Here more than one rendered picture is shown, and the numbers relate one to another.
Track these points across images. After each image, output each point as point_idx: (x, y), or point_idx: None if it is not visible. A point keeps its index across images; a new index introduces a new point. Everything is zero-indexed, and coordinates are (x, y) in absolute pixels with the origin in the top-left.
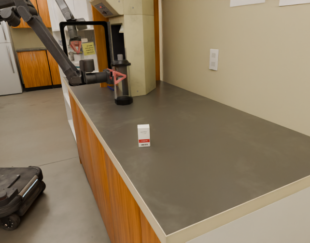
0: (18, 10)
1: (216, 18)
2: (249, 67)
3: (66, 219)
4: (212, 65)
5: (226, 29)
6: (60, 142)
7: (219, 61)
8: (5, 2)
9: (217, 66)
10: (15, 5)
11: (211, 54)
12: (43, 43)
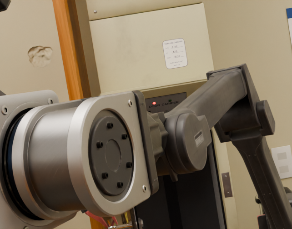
0: (265, 110)
1: (272, 102)
2: None
3: None
4: (284, 171)
5: None
6: None
7: None
8: (236, 96)
9: None
10: (252, 99)
11: (277, 155)
12: (274, 178)
